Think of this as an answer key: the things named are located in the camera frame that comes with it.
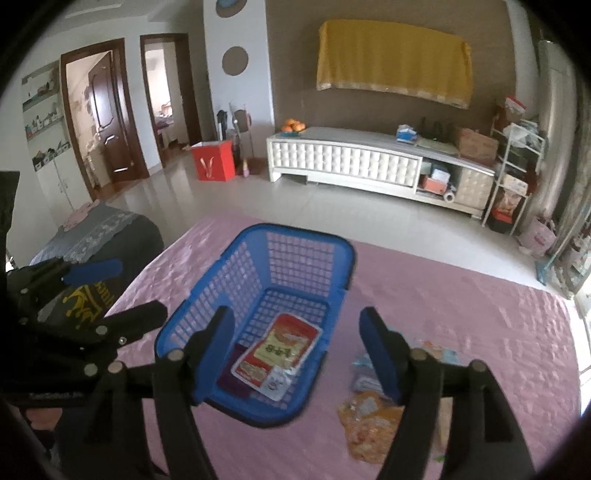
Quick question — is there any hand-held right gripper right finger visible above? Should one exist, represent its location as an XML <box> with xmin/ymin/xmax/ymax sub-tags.
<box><xmin>359</xmin><ymin>306</ymin><xmax>539</xmax><ymax>480</ymax></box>

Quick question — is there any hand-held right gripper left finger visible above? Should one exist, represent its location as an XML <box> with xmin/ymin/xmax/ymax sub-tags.
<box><xmin>83</xmin><ymin>305</ymin><xmax>236</xmax><ymax>480</ymax></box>

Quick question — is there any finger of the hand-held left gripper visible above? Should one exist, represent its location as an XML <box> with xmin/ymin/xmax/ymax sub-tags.
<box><xmin>18</xmin><ymin>301</ymin><xmax>168</xmax><ymax>377</ymax></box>
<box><xmin>6</xmin><ymin>257</ymin><xmax>123</xmax><ymax>303</ymax></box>

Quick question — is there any light blue cartoon snack packet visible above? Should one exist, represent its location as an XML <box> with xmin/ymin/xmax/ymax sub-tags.
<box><xmin>418</xmin><ymin>340</ymin><xmax>462</xmax><ymax>367</ymax></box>
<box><xmin>352</xmin><ymin>354</ymin><xmax>393</xmax><ymax>394</ymax></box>

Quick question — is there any blue plastic basket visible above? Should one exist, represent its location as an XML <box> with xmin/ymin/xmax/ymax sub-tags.
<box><xmin>154</xmin><ymin>223</ymin><xmax>356</xmax><ymax>428</ymax></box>

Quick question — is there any orange snack packet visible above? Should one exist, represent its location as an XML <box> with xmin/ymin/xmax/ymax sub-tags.
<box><xmin>336</xmin><ymin>389</ymin><xmax>408</xmax><ymax>463</ymax></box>

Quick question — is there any purple snack packet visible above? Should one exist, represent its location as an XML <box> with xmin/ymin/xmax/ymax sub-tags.
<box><xmin>221</xmin><ymin>344</ymin><xmax>254</xmax><ymax>400</ymax></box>

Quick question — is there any chair with dark lace cover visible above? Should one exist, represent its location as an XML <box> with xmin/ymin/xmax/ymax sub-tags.
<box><xmin>28</xmin><ymin>203</ymin><xmax>165</xmax><ymax>480</ymax></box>

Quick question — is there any pink cloth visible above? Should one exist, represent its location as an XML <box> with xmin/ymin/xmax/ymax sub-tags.
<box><xmin>61</xmin><ymin>201</ymin><xmax>101</xmax><ymax>230</ymax></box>

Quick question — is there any red and yellow snack packet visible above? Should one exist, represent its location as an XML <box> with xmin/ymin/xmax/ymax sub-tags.
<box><xmin>231</xmin><ymin>313</ymin><xmax>323</xmax><ymax>401</ymax></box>

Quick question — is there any pink quilted tablecloth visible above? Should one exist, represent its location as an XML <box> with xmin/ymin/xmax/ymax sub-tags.
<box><xmin>99</xmin><ymin>215</ymin><xmax>583</xmax><ymax>480</ymax></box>

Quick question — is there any red gift box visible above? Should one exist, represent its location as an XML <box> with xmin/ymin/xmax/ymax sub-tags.
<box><xmin>191</xmin><ymin>140</ymin><xmax>236</xmax><ymax>182</ymax></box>

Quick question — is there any brown wooden door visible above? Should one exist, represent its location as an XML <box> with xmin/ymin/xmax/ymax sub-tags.
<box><xmin>87</xmin><ymin>52</ymin><xmax>139</xmax><ymax>180</ymax></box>

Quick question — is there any red printed box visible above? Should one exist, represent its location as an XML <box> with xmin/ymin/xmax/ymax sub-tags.
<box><xmin>490</xmin><ymin>188</ymin><xmax>528</xmax><ymax>232</ymax></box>

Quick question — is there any pink bag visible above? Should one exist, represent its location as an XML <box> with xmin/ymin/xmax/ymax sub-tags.
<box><xmin>518</xmin><ymin>217</ymin><xmax>557</xmax><ymax>258</ymax></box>

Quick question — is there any white tufted tv cabinet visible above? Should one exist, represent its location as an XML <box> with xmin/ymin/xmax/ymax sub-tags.
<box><xmin>266</xmin><ymin>126</ymin><xmax>497</xmax><ymax>217</ymax></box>

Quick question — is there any cardboard box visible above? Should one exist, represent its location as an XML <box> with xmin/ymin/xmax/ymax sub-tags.
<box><xmin>455</xmin><ymin>128</ymin><xmax>500</xmax><ymax>166</ymax></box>

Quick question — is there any white metal rack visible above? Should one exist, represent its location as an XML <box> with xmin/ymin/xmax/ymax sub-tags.
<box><xmin>482</xmin><ymin>111</ymin><xmax>548</xmax><ymax>234</ymax></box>

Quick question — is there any silver floor air conditioner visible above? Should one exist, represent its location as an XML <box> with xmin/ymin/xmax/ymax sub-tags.
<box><xmin>531</xmin><ymin>39</ymin><xmax>583</xmax><ymax>222</ymax></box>

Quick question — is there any yellow cloth cover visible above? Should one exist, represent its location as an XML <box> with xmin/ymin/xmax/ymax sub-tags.
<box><xmin>316</xmin><ymin>19</ymin><xmax>474</xmax><ymax>110</ymax></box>

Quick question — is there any built-in wall shelf with items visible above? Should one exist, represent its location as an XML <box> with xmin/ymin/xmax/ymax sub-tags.
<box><xmin>21</xmin><ymin>60</ymin><xmax>72</xmax><ymax>171</ymax></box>

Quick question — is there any dark wooden door frame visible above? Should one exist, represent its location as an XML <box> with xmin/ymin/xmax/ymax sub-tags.
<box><xmin>140</xmin><ymin>33</ymin><xmax>202</xmax><ymax>169</ymax></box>

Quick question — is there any brown wall disc blue centre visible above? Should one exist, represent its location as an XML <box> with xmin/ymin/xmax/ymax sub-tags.
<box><xmin>215</xmin><ymin>0</ymin><xmax>245</xmax><ymax>19</ymax></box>

